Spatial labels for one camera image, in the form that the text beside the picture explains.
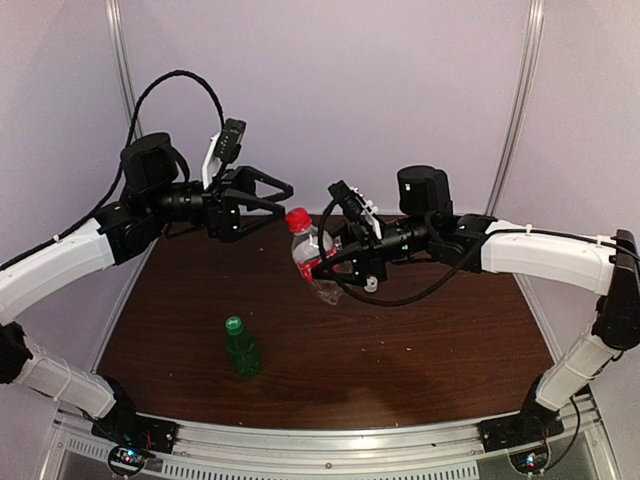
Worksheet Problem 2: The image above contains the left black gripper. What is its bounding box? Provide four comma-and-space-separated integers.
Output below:
145, 164, 293, 242

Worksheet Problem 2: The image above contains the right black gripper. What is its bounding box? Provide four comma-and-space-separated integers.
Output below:
306, 214, 435, 286

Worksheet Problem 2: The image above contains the white bottle cap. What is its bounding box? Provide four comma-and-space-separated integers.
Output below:
363, 275, 378, 294

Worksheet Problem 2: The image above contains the red label cola bottle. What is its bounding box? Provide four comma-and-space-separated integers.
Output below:
291, 223, 342, 305

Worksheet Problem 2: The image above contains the green bottle cap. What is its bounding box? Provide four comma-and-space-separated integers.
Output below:
225, 316, 244, 336

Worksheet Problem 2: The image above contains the green plastic bottle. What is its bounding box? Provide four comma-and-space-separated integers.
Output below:
225, 325, 262, 377

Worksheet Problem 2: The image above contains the red bottle cap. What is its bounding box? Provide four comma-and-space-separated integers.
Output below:
285, 207, 313, 234

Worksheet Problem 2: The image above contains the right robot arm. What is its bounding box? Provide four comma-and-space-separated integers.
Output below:
311, 165, 639, 442

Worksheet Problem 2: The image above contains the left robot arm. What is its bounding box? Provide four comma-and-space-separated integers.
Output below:
1, 121, 293, 444

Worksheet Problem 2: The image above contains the right circuit board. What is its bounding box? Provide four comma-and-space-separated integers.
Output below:
509, 447, 550, 475

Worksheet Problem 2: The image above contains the circuit board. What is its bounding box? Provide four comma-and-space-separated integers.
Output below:
107, 445, 152, 477
509, 447, 550, 475

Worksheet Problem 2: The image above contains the left circuit board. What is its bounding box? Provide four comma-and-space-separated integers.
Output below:
107, 445, 152, 477

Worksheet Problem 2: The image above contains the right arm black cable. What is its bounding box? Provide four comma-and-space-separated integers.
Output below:
317, 199, 491, 307

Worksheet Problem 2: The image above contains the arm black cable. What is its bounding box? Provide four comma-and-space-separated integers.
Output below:
0, 69, 226, 266
317, 199, 491, 307

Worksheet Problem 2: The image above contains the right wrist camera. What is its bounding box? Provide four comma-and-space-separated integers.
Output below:
328, 180, 383, 240

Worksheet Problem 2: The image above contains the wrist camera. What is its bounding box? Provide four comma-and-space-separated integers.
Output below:
201, 118, 246, 190
328, 180, 383, 240

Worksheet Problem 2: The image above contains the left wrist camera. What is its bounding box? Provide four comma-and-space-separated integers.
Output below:
201, 118, 246, 190

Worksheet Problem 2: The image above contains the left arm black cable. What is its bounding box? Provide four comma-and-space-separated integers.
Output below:
0, 69, 226, 266

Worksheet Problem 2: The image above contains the left corner aluminium post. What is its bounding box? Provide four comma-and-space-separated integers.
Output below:
105, 0, 136, 120

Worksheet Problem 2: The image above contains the corner aluminium post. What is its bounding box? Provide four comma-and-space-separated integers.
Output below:
105, 0, 136, 120
485, 0, 545, 216

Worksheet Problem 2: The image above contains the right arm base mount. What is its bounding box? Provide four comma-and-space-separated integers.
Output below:
478, 379, 564, 452

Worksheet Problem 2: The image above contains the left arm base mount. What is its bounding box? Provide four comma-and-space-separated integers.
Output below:
85, 376, 178, 454

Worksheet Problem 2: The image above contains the aluminium front rail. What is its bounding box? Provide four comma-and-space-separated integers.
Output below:
47, 389, 616, 480

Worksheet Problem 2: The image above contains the right corner aluminium post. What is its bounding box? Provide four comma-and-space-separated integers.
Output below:
485, 0, 545, 216

